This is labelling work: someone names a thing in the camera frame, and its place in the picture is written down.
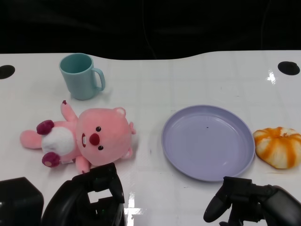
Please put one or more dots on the teal plastic mug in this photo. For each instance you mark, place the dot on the teal plastic mug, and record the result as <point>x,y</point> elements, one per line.
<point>77,80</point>

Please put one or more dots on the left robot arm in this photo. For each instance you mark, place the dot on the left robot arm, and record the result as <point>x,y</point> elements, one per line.
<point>18,202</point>

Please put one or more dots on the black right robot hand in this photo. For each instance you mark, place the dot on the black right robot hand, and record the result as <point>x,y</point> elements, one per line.
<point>277,207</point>

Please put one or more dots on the black table grommet hole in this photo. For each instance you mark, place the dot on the black table grommet hole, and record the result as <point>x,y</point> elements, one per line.
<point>288,68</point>
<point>5,71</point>

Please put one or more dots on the lavender plastic plate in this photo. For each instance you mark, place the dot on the lavender plastic plate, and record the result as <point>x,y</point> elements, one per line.
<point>207,143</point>

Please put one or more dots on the orange white bun toy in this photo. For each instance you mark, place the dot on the orange white bun toy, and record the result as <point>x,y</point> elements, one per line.
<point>277,148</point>

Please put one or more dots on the black backdrop cloth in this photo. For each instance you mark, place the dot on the black backdrop cloth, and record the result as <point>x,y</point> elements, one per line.
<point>94,23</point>

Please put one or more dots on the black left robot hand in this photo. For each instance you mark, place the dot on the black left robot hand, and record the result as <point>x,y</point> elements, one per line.
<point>70,202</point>

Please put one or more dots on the pink plush beaver doll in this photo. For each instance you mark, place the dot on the pink plush beaver doll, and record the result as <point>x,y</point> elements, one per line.
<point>105,131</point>

